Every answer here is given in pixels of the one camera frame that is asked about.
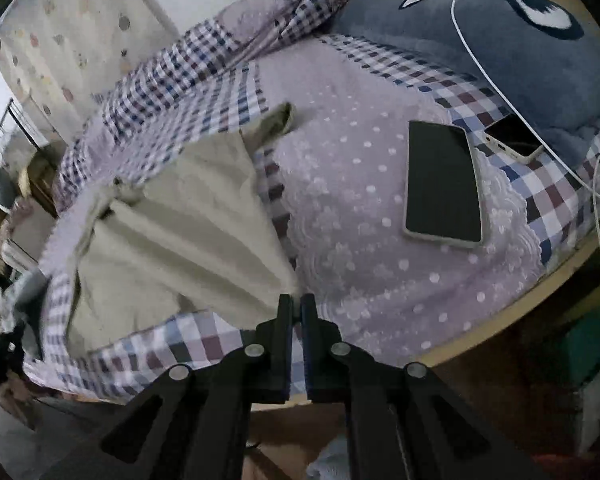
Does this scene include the pineapple print curtain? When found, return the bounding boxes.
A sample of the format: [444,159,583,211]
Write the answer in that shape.
[0,0,181,136]

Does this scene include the smartphone white case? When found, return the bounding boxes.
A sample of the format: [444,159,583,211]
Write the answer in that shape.
[482,114,546,165]

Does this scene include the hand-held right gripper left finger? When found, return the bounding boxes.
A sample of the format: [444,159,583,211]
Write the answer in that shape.
[40,294,295,480]

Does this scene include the black smartphone beige case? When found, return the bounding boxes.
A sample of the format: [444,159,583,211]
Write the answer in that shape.
[403,120,486,250]

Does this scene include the beige garment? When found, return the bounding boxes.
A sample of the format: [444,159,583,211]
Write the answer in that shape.
[67,102,301,361]

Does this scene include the small-check plaid quilt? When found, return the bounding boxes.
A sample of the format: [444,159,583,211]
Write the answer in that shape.
[22,0,396,361]

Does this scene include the white charging cable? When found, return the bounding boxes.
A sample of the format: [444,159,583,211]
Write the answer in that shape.
[450,0,600,326]

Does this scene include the blue plush pillow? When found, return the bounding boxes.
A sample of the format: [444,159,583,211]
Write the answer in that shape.
[330,0,600,171]

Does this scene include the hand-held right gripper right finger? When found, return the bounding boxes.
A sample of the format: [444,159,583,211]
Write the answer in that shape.
[300,293,551,480]

